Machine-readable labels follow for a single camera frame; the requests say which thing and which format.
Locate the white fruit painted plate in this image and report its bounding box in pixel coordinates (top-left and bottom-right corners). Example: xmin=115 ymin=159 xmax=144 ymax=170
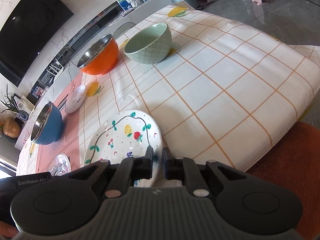
xmin=84 ymin=110 xmax=163 ymax=187

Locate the blue steel-lined bowl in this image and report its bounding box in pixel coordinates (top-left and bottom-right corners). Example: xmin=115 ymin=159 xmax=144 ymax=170
xmin=30 ymin=101 xmax=65 ymax=145

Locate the orange steel-lined bowl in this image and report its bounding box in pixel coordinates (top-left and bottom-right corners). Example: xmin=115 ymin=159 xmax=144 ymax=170
xmin=76 ymin=34 xmax=119 ymax=75

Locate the green ceramic bowl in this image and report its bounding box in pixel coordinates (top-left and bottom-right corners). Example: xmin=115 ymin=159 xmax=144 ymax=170
xmin=123 ymin=23 xmax=172 ymax=64

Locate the person's left hand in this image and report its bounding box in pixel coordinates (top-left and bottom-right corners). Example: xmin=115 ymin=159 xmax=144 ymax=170
xmin=0 ymin=221 xmax=18 ymax=238

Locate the glass patterned plate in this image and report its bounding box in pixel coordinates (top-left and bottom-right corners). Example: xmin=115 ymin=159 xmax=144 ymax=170
xmin=47 ymin=153 xmax=72 ymax=176

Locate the golden brown vase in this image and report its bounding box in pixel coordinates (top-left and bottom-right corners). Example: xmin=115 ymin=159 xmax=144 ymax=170
xmin=3 ymin=117 xmax=21 ymax=138

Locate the potted grass plant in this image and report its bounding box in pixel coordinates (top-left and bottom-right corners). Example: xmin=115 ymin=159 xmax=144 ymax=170
xmin=1 ymin=86 xmax=29 ymax=121

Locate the checked lemon tablecloth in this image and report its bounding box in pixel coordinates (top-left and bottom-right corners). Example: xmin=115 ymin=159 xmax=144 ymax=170
xmin=17 ymin=2 xmax=319 ymax=175

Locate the orange chair cushion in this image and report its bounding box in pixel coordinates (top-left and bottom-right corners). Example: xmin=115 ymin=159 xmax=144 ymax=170
xmin=247 ymin=122 xmax=319 ymax=239

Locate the white marble tv console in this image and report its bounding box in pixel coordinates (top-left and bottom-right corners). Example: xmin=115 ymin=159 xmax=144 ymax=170
xmin=14 ymin=0 xmax=176 ymax=151

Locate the black wall television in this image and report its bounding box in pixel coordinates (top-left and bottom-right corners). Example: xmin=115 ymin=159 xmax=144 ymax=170
xmin=1 ymin=0 xmax=73 ymax=87

